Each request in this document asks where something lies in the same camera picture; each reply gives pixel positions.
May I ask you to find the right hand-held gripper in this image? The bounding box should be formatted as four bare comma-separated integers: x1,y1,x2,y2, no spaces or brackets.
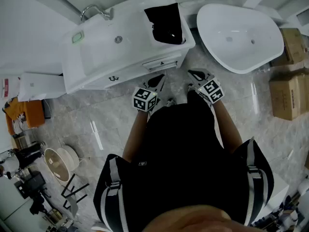
187,68,225,104

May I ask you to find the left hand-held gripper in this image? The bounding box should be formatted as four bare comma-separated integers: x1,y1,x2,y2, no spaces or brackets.
132,73,167,122

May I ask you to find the black cloth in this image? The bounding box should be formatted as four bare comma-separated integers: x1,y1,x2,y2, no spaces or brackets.
144,2,186,45

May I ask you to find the person's right forearm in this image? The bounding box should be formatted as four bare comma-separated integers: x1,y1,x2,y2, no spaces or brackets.
212,100,243,155

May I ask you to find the person's left forearm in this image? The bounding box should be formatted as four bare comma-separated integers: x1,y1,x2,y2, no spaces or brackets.
122,110,151,164

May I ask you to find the white bathtub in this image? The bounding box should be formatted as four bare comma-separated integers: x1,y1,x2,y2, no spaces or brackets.
196,3,285,75

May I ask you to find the chrome faucet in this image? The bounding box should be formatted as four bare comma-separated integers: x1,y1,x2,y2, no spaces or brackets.
80,4,114,22

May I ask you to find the person in black shirt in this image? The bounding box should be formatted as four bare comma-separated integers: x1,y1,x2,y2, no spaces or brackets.
93,90,275,232

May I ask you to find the brown cardboard box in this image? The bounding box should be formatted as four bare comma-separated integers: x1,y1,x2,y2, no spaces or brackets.
269,27,309,68
268,68,309,121

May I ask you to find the green soap dish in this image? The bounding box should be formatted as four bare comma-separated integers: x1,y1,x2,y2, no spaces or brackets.
70,29,85,44

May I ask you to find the white rectangular box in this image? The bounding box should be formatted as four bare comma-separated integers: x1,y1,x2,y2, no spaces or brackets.
17,72,65,103

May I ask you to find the person's head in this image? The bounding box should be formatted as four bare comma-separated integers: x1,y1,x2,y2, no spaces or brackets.
142,204,266,232

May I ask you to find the striped cloth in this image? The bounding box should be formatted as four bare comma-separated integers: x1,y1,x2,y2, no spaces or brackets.
2,98,28,134

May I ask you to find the red and white sign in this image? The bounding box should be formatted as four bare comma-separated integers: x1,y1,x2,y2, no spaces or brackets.
1,78,10,98

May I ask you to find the black equipment case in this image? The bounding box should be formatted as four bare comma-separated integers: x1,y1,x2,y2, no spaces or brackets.
14,170,47,200

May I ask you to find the grey harness strap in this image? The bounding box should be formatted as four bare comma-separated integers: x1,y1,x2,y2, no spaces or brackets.
107,156,123,197
245,138,264,180

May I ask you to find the black metal frame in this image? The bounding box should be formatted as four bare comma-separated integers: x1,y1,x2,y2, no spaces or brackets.
61,174,90,210

